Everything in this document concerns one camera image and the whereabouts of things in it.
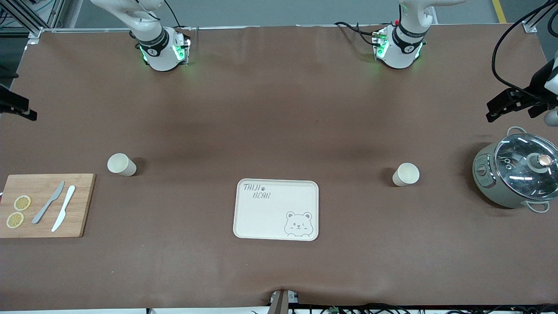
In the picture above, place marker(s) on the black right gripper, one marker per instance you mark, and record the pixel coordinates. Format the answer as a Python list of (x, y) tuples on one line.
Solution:
[(9, 104)]

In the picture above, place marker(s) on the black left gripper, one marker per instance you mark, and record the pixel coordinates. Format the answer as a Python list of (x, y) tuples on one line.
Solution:
[(531, 95)]

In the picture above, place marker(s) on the white IKEA cup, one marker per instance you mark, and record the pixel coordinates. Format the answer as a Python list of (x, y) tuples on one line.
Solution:
[(120, 165), (407, 173)]

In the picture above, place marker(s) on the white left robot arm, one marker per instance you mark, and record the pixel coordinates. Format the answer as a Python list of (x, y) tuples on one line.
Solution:
[(399, 48)]

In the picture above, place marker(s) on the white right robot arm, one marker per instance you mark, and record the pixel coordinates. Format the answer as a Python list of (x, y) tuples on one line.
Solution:
[(157, 48)]

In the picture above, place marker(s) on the glass pot lid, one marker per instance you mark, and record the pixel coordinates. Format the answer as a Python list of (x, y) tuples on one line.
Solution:
[(518, 174)]

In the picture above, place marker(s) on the grey-green electric pot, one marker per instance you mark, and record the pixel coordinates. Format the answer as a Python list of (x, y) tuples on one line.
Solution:
[(484, 183)]

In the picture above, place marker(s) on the yellow lemon slice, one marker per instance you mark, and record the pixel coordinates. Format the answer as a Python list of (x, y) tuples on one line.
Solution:
[(22, 203), (15, 220)]

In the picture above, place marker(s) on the bamboo cutting board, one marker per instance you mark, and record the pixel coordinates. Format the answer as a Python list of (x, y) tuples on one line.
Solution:
[(83, 196)]

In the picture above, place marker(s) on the grey plastic knife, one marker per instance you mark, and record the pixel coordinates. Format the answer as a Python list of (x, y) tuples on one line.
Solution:
[(39, 215)]

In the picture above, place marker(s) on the white plastic knife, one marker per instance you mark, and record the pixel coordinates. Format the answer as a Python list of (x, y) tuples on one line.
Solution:
[(59, 219)]

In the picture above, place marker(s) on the brown table mat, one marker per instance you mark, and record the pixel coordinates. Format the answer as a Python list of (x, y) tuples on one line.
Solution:
[(279, 109)]

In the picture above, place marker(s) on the cream bear print tray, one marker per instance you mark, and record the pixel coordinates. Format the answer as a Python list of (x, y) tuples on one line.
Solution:
[(270, 218)]

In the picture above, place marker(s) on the aluminium frame post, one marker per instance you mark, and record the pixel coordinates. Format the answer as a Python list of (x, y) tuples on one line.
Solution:
[(536, 19), (26, 17)]

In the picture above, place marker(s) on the grey camera stand post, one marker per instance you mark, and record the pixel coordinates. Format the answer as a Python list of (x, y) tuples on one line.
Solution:
[(279, 305)]

